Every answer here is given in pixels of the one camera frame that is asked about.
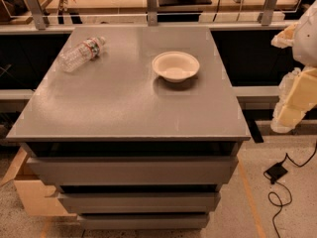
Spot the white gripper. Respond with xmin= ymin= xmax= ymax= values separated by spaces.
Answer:
xmin=270 ymin=23 xmax=317 ymax=134

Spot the middle metal bracket post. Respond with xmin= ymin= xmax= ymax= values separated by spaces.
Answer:
xmin=147 ymin=0 xmax=158 ymax=26

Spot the white paper bowl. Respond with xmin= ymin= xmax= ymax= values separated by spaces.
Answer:
xmin=152 ymin=52 xmax=200 ymax=82

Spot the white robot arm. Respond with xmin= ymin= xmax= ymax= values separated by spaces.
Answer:
xmin=270 ymin=1 xmax=317 ymax=133

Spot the black power adapter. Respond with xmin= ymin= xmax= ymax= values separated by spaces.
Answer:
xmin=265 ymin=163 xmax=287 ymax=184

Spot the grey drawer cabinet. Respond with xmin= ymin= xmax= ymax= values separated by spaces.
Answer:
xmin=8 ymin=25 xmax=250 ymax=229

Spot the black floor cable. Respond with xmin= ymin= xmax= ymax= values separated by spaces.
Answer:
xmin=267 ymin=142 xmax=317 ymax=238

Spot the metal bracket post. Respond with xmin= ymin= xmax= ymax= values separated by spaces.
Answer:
xmin=147 ymin=0 xmax=158 ymax=26
xmin=258 ymin=0 xmax=277 ymax=26
xmin=25 ymin=0 xmax=48 ymax=30

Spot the left metal bracket post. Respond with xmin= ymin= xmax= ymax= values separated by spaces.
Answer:
xmin=25 ymin=0 xmax=48 ymax=30

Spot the cardboard box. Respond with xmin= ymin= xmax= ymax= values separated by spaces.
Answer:
xmin=0 ymin=148 xmax=74 ymax=216

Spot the right metal bracket post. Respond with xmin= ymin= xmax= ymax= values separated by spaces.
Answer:
xmin=258 ymin=0 xmax=277 ymax=26

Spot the clear plastic water bottle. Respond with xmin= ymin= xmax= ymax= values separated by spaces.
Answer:
xmin=57 ymin=37 xmax=106 ymax=72

